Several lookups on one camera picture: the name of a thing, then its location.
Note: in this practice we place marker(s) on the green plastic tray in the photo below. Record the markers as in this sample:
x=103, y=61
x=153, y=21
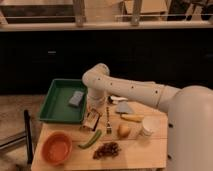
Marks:
x=56, y=107

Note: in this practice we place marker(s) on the yellow potato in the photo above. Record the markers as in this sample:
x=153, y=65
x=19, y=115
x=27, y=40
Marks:
x=123, y=131

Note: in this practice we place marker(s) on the grey cloth piece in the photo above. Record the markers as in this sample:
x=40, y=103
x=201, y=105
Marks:
x=123, y=107

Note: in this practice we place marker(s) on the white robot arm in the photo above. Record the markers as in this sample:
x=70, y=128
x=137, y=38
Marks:
x=189, y=111

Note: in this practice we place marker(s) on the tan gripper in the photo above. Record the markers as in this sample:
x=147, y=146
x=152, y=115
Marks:
x=91, y=119

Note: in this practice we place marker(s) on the metal fork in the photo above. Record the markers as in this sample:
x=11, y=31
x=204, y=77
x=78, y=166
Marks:
x=108, y=126

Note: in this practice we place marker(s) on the brown dried fruit bunch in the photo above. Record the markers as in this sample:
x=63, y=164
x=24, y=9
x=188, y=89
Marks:
x=110, y=149

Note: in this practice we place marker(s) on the yellow banana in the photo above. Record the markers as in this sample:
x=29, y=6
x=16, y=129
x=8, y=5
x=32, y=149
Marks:
x=133, y=118

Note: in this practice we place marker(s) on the black metal stand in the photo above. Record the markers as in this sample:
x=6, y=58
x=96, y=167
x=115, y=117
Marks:
x=22, y=136

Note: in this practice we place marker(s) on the green pepper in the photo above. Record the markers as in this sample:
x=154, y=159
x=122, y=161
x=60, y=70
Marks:
x=92, y=140

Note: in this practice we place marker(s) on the grey eraser block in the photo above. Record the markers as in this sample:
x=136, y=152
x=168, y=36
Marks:
x=76, y=98

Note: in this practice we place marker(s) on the white metal cup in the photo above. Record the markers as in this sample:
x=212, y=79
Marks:
x=150, y=125

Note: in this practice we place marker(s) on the wooden railing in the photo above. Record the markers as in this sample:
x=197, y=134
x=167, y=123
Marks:
x=36, y=15

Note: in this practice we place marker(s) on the orange plastic bowl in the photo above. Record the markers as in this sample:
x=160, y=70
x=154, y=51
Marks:
x=57, y=148

